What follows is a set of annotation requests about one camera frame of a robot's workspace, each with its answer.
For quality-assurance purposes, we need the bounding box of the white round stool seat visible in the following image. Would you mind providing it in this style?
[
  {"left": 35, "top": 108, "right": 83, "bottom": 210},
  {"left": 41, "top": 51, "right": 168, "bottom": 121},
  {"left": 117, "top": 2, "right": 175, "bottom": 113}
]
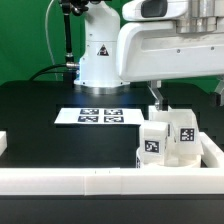
[{"left": 136, "top": 149, "right": 201, "bottom": 169}]

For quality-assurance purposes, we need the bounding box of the black cable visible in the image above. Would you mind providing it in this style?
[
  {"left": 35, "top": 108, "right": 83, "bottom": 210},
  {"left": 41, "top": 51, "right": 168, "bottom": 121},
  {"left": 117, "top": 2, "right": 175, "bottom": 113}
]
[{"left": 29, "top": 63, "right": 78, "bottom": 82}]

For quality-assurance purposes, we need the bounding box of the white cable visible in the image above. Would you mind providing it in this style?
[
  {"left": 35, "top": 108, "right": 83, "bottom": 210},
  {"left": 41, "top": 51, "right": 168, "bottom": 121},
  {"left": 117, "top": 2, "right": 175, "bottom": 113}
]
[{"left": 44, "top": 0, "right": 60, "bottom": 81}]

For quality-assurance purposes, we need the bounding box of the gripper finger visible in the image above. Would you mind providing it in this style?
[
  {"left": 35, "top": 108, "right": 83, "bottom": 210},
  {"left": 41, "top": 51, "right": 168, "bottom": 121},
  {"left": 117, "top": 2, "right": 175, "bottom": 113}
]
[
  {"left": 148, "top": 80, "right": 168, "bottom": 111},
  {"left": 210, "top": 75, "right": 224, "bottom": 106}
]

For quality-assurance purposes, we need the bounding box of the white U-shaped obstacle wall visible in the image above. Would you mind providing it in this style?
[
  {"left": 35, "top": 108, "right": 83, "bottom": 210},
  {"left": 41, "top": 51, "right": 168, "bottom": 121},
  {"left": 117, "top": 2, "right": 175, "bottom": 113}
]
[{"left": 0, "top": 133, "right": 224, "bottom": 196}]

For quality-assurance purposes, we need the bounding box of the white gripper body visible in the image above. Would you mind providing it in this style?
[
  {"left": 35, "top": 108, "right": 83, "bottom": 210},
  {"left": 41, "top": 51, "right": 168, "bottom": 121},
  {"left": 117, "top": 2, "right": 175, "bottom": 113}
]
[{"left": 116, "top": 0, "right": 224, "bottom": 82}]

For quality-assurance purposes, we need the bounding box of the white marker sheet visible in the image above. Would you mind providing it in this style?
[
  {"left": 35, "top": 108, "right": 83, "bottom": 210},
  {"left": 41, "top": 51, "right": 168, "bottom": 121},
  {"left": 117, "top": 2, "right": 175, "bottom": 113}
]
[{"left": 55, "top": 108, "right": 144, "bottom": 125}]

